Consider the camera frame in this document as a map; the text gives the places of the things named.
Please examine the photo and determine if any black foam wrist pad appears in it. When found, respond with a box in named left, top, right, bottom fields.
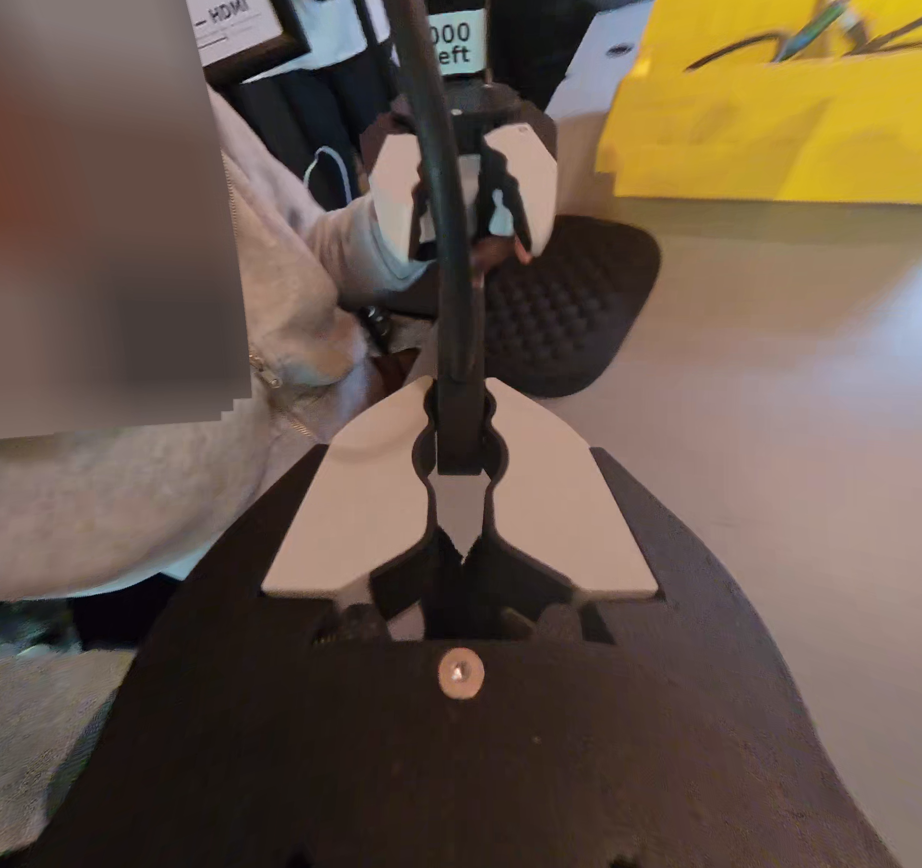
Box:
left=400, top=216, right=662, bottom=399

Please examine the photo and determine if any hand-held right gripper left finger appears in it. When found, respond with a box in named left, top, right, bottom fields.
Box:
left=261, top=377, right=440, bottom=599

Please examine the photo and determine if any person's left hand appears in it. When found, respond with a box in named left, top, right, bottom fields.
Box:
left=472, top=234, right=535, bottom=274

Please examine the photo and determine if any black framed paper sign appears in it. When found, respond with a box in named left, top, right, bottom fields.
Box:
left=173, top=0, right=312, bottom=87

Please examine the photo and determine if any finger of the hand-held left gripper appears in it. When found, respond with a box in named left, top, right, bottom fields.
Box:
left=484, top=124, right=559, bottom=260
left=367, top=134, right=427, bottom=264

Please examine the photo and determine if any person's left forearm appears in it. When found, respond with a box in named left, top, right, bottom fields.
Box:
left=303, top=191, right=437, bottom=310

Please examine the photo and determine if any grey usb hub with cable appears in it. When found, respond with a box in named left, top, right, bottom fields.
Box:
left=371, top=0, right=499, bottom=478

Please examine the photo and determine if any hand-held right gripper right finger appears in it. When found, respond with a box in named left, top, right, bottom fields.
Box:
left=479, top=377, right=660, bottom=601

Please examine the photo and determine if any yellow plastic bin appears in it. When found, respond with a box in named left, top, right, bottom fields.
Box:
left=596, top=0, right=922, bottom=205

